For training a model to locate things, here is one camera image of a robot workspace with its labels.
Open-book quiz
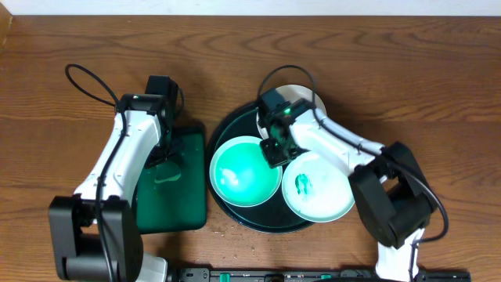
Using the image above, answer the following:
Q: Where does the white plate top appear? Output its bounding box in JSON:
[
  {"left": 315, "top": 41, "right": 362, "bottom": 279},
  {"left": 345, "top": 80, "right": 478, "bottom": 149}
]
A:
[{"left": 257, "top": 85, "right": 331, "bottom": 149}]

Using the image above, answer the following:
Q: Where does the white plate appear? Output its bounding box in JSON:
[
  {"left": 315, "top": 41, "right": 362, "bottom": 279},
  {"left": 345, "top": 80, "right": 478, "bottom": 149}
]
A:
[
  {"left": 257, "top": 85, "right": 331, "bottom": 149},
  {"left": 209, "top": 136, "right": 283, "bottom": 208},
  {"left": 281, "top": 152, "right": 355, "bottom": 222}
]

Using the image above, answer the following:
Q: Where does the green sponge cloth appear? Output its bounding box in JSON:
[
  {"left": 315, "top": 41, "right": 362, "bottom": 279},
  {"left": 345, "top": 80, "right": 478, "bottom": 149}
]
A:
[{"left": 155, "top": 161, "right": 182, "bottom": 184}]

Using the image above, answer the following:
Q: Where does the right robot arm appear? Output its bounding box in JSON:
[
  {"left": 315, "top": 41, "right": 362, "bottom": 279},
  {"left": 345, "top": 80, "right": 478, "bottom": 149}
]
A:
[{"left": 258, "top": 99, "right": 448, "bottom": 281}]

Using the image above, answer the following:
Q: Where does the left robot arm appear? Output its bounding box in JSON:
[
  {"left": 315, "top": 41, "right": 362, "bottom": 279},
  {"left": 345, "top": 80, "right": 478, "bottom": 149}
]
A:
[{"left": 49, "top": 93, "right": 193, "bottom": 281}]

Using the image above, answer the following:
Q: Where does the green rectangular tray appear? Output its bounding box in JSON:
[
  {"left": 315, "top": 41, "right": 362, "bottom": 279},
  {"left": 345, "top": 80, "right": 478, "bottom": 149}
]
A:
[{"left": 134, "top": 127, "right": 207, "bottom": 234}]

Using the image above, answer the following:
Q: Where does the round black tray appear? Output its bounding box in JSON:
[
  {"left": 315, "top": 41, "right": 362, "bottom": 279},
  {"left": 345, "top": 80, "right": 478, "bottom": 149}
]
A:
[{"left": 205, "top": 102, "right": 314, "bottom": 233}]

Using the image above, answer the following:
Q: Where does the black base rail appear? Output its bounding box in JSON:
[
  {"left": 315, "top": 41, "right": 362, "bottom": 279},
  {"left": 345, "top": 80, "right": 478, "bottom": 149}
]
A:
[{"left": 166, "top": 267, "right": 472, "bottom": 282}]

